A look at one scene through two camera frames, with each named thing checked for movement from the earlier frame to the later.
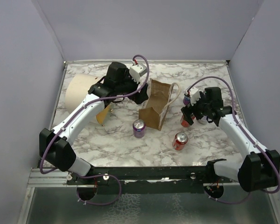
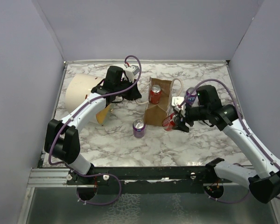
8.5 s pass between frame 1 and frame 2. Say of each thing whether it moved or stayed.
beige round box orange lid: stayed
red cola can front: moved
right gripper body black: stayed
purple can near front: stayed
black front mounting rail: stayed
